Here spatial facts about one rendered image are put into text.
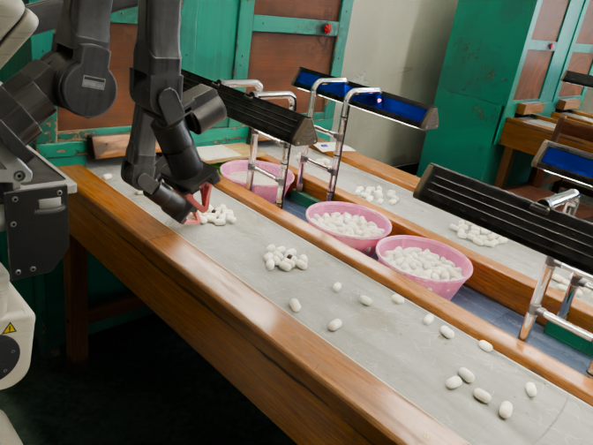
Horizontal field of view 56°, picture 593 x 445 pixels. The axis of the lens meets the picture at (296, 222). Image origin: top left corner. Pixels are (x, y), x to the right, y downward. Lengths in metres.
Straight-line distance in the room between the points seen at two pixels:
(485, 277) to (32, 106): 1.24
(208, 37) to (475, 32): 2.40
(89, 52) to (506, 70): 3.42
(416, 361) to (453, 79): 3.19
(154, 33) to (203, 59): 1.23
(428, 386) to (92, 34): 0.84
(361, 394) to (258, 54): 1.56
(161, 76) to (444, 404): 0.76
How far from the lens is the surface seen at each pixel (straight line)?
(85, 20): 0.84
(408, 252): 1.65
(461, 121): 4.16
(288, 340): 1.12
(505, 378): 1.24
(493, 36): 4.07
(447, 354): 1.24
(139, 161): 1.40
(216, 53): 2.15
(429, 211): 2.00
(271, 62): 2.33
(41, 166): 1.11
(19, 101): 0.82
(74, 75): 0.82
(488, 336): 1.31
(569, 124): 3.64
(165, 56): 0.90
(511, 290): 1.62
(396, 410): 1.02
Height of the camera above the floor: 1.41
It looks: 24 degrees down
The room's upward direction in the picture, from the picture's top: 9 degrees clockwise
